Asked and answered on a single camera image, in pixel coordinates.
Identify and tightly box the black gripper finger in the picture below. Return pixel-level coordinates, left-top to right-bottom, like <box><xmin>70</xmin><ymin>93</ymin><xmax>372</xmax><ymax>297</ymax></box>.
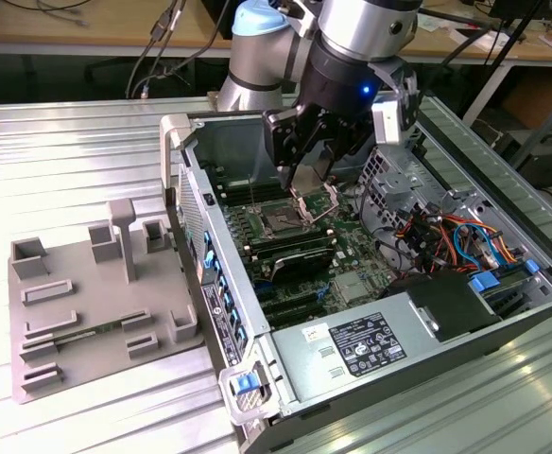
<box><xmin>312</xmin><ymin>116</ymin><xmax>371</xmax><ymax>175</ymax></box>
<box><xmin>262</xmin><ymin>106</ymin><xmax>316</xmax><ymax>190</ymax></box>

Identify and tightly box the silver CPU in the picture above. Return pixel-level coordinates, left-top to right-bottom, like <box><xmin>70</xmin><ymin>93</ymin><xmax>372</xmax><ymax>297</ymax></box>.
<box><xmin>290</xmin><ymin>149</ymin><xmax>335</xmax><ymax>196</ymax></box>

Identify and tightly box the black RAM slot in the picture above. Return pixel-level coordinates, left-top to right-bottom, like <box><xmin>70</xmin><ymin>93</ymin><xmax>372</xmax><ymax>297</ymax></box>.
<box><xmin>250</xmin><ymin>236</ymin><xmax>336</xmax><ymax>260</ymax></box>
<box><xmin>219</xmin><ymin>184</ymin><xmax>302</xmax><ymax>206</ymax></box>
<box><xmin>246</xmin><ymin>229</ymin><xmax>334</xmax><ymax>250</ymax></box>

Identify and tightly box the CPU socket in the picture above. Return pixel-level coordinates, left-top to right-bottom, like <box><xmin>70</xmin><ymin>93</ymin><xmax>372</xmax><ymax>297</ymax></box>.
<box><xmin>255</xmin><ymin>201</ymin><xmax>311</xmax><ymax>240</ymax></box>

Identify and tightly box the black expansion slot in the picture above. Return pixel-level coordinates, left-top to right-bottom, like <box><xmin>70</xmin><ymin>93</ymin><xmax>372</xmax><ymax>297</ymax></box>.
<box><xmin>256</xmin><ymin>288</ymin><xmax>322</xmax><ymax>316</ymax></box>
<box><xmin>262</xmin><ymin>302</ymin><xmax>327</xmax><ymax>330</ymax></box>

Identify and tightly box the open PC case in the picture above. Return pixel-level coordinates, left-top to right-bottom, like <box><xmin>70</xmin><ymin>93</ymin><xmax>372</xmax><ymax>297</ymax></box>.
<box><xmin>159</xmin><ymin>102</ymin><xmax>552</xmax><ymax>454</ymax></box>

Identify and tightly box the perforated metal drive cage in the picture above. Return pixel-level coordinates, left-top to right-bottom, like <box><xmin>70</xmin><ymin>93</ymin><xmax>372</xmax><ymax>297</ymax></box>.
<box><xmin>354</xmin><ymin>143</ymin><xmax>453</xmax><ymax>238</ymax></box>

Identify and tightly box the metal socket cover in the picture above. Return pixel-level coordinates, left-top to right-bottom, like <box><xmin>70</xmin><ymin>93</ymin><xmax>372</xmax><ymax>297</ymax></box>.
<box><xmin>294</xmin><ymin>186</ymin><xmax>342</xmax><ymax>227</ymax></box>

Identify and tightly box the green motherboard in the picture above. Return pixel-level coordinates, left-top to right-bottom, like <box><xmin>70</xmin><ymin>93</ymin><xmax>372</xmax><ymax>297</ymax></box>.
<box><xmin>209</xmin><ymin>165</ymin><xmax>400</xmax><ymax>332</ymax></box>

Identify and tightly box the black graphics card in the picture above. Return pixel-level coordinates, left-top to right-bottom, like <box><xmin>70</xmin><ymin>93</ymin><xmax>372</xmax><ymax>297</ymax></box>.
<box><xmin>267</xmin><ymin>249</ymin><xmax>335</xmax><ymax>286</ymax></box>

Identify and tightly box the silver chipset heatsink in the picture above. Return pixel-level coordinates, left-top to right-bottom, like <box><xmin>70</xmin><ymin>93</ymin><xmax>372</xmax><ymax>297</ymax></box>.
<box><xmin>336</xmin><ymin>275</ymin><xmax>377</xmax><ymax>303</ymax></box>

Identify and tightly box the black plastic air shroud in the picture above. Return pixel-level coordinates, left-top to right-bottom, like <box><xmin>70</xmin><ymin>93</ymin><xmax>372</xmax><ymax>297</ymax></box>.
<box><xmin>378</xmin><ymin>271</ymin><xmax>503</xmax><ymax>345</ymax></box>

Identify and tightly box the wooden desk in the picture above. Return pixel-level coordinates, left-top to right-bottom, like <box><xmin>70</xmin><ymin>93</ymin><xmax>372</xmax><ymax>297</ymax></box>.
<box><xmin>0</xmin><ymin>0</ymin><xmax>552</xmax><ymax>67</ymax></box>

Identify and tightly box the grey parts rack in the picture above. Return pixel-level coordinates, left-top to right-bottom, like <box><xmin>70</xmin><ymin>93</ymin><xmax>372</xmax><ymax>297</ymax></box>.
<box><xmin>7</xmin><ymin>198</ymin><xmax>206</xmax><ymax>407</ymax></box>

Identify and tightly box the grey power supply unit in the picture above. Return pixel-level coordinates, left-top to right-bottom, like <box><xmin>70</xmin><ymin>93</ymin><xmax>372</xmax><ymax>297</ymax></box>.
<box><xmin>267</xmin><ymin>288</ymin><xmax>442</xmax><ymax>418</ymax></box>

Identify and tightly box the blue case latch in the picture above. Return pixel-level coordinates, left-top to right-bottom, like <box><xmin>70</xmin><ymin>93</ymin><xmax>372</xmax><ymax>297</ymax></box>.
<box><xmin>234</xmin><ymin>372</ymin><xmax>259</xmax><ymax>394</ymax></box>

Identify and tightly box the green RAM stick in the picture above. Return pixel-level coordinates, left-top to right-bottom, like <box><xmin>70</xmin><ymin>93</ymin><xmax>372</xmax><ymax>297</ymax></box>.
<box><xmin>53</xmin><ymin>321</ymin><xmax>129</xmax><ymax>342</ymax></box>

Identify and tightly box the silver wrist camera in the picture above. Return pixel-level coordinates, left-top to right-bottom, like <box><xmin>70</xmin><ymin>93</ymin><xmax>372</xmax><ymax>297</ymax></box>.
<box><xmin>371</xmin><ymin>96</ymin><xmax>407</xmax><ymax>147</ymax></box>

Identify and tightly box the red orange wire bundle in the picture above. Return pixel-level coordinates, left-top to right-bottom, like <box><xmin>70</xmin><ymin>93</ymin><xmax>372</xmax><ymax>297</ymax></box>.
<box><xmin>395</xmin><ymin>213</ymin><xmax>528</xmax><ymax>267</ymax></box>

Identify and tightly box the grey USB cable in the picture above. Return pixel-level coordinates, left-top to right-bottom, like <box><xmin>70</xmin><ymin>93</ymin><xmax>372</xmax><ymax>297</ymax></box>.
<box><xmin>125</xmin><ymin>0</ymin><xmax>188</xmax><ymax>100</ymax></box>

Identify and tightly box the blue wire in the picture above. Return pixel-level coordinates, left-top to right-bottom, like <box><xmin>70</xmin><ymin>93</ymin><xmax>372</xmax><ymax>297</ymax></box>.
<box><xmin>449</xmin><ymin>220</ymin><xmax>503</xmax><ymax>276</ymax></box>

